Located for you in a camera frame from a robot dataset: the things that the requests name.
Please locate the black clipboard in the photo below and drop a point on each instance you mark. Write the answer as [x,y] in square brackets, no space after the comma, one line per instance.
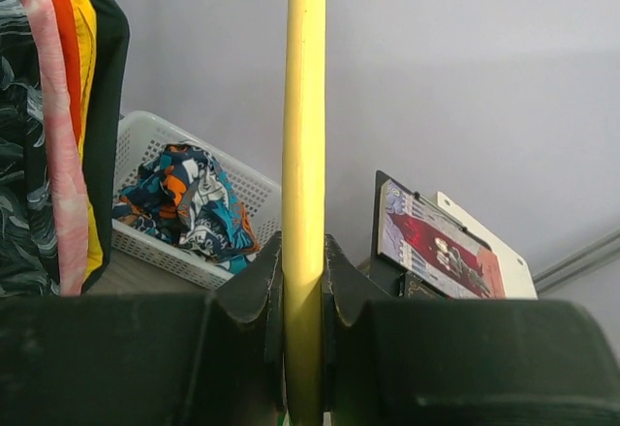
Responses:
[387,271]

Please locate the yellow shorts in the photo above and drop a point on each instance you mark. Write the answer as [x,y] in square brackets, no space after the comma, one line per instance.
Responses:
[86,28]

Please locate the yellow clothes hanger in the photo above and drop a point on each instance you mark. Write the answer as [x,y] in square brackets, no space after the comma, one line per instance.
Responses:
[303,207]

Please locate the colourful patterned shorts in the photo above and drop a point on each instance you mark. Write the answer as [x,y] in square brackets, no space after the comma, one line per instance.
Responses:
[185,199]

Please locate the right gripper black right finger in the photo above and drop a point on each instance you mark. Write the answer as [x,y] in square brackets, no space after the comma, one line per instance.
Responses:
[437,361]

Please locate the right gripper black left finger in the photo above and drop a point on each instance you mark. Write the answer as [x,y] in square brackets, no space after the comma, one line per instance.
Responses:
[208,358]

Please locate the black garment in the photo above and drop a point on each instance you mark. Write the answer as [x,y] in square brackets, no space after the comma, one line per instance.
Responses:
[112,42]

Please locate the dark patterned shorts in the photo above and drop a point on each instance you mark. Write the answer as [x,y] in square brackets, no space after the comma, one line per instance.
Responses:
[29,261]

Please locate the red illustrated book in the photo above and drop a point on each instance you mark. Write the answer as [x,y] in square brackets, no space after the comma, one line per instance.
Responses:
[436,252]

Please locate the orange knitted shorts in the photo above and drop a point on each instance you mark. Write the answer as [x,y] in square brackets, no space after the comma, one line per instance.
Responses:
[69,42]

